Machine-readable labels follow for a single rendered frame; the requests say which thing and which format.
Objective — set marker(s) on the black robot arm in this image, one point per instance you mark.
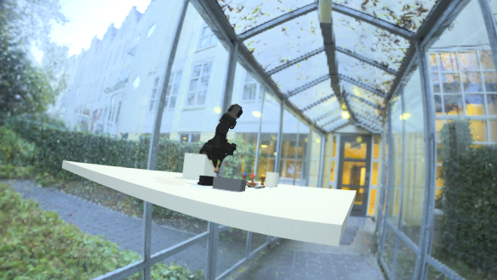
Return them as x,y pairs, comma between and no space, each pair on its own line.
228,120

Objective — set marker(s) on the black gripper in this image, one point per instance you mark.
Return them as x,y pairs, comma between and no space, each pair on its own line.
217,153

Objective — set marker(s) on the red stamp with round knob handle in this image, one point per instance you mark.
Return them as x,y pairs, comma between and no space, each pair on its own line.
252,183

